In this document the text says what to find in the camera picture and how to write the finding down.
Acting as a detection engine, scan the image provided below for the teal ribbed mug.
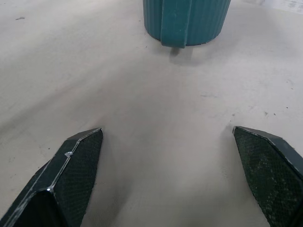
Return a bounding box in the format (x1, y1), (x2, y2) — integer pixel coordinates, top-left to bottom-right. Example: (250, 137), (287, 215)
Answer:
(143, 0), (231, 49)

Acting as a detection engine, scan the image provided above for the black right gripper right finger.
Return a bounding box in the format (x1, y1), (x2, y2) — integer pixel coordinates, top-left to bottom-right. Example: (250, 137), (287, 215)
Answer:
(232, 125), (303, 227)

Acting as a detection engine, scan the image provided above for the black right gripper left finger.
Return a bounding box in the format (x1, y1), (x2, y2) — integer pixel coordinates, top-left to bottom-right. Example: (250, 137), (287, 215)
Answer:
(0, 127), (104, 227)

